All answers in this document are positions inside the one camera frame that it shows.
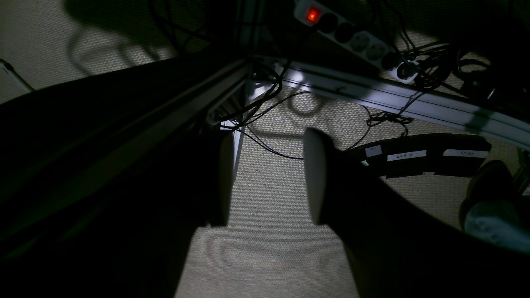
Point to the dark shoe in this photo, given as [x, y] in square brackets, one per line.
[494, 212]

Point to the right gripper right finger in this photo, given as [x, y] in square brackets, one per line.
[395, 249]

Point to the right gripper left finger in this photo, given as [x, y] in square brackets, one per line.
[188, 189]

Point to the white power strip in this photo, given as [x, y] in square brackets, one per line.
[357, 39]

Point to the black foot pedal with labels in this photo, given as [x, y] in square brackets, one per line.
[453, 155]

